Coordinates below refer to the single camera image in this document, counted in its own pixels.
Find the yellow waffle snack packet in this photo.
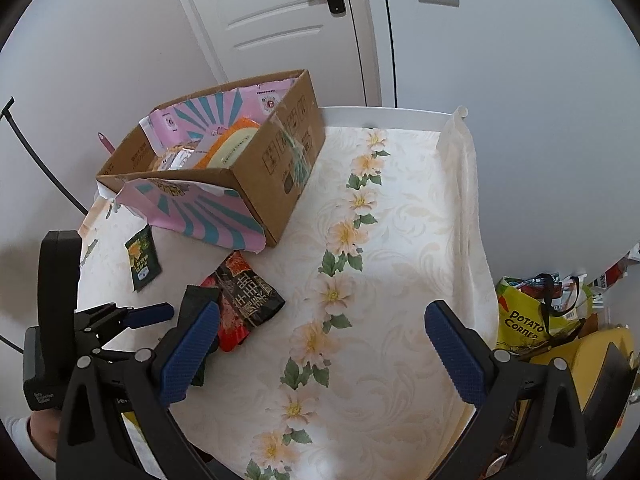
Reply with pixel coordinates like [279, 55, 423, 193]
[149, 144, 209, 172]

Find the black snack packet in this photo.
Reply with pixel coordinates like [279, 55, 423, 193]
[214, 266, 286, 332]

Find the white entry door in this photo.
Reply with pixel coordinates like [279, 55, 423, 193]
[164, 0, 386, 109]

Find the floral tablecloth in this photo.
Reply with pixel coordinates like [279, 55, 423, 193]
[75, 125, 501, 480]

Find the dark green snack packet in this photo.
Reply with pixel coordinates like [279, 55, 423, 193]
[180, 284, 221, 388]

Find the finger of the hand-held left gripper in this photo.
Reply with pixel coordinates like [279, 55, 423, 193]
[74, 302, 176, 335]
[82, 334, 151, 362]

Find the cardboard box with pink flaps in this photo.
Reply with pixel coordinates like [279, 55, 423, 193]
[96, 68, 327, 254]

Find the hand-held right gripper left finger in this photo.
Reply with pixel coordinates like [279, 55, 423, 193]
[56, 300, 221, 480]

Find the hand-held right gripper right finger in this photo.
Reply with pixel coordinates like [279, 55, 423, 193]
[424, 300, 588, 480]

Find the white sliding wardrobe door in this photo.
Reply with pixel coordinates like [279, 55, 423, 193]
[376, 0, 640, 281]

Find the person's left forearm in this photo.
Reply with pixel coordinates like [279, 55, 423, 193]
[1, 408, 62, 462]

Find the orange and cream snack packet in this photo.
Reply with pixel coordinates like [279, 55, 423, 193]
[192, 116, 262, 170]

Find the red snack packet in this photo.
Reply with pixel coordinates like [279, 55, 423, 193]
[215, 251, 252, 356]

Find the yellow green printed bag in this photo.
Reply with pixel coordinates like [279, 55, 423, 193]
[495, 273, 594, 357]

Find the small green snack packet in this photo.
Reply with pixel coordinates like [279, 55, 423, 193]
[124, 225, 164, 292]

